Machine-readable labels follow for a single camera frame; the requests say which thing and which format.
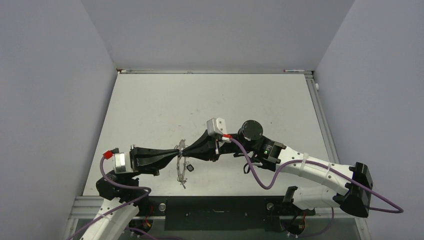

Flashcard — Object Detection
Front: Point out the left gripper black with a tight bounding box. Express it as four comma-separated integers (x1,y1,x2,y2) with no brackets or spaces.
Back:
121,144,180,180

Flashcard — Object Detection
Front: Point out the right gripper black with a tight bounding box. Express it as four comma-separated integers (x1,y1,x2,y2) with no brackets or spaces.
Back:
182,130,255,162

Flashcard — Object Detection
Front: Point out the metal disc keyring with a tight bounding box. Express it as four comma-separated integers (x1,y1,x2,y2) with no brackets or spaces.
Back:
175,139,188,189

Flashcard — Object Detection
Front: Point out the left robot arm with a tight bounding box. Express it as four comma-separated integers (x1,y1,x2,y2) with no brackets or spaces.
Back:
75,146,181,240

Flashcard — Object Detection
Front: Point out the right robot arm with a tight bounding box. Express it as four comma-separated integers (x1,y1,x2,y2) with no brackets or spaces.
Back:
181,118,373,218

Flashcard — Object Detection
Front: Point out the red white marker pen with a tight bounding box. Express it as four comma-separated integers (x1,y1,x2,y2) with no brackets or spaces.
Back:
283,69,306,73

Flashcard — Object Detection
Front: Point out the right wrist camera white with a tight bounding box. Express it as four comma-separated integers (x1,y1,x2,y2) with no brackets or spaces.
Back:
206,117,228,138

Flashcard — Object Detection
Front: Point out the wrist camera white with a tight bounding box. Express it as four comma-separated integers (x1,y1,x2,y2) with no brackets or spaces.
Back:
112,152,128,174
206,117,228,138

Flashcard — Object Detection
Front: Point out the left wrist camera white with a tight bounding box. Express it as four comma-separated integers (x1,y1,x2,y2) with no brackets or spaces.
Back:
112,152,128,174

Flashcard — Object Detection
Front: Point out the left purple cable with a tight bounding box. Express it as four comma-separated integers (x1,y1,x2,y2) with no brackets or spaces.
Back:
66,155,153,240

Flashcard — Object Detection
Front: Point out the purple cable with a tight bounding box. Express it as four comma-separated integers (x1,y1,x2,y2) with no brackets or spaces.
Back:
66,155,153,240
228,137,405,214

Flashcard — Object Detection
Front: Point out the aluminium table frame rail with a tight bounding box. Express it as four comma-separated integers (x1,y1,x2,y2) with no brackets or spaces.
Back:
305,71,372,240

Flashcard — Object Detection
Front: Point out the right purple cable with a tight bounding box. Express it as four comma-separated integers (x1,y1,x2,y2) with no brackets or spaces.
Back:
228,137,405,214

